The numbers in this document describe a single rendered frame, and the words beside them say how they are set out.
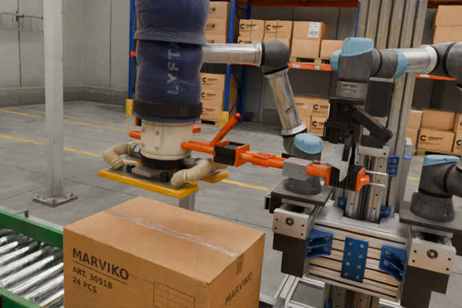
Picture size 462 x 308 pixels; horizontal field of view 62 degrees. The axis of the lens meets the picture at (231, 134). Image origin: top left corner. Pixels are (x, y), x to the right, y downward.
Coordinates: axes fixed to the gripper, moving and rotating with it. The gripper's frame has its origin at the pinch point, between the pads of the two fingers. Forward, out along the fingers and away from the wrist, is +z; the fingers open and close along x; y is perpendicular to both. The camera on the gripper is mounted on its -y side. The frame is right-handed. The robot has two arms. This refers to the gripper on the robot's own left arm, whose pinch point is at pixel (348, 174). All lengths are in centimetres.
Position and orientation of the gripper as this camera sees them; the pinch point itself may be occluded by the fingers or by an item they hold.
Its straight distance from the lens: 107.7
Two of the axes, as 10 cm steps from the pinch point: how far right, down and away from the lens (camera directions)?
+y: -8.7, -1.6, 4.7
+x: -4.9, 1.3, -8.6
